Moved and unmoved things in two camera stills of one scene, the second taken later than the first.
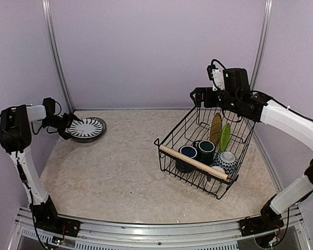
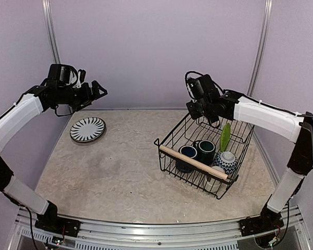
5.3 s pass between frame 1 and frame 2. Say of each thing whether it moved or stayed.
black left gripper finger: moved
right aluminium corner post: stayed
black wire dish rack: stayed
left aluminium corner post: stayed
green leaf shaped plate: stayed
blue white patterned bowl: stayed
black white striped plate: moved
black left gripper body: moved
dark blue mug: stayed
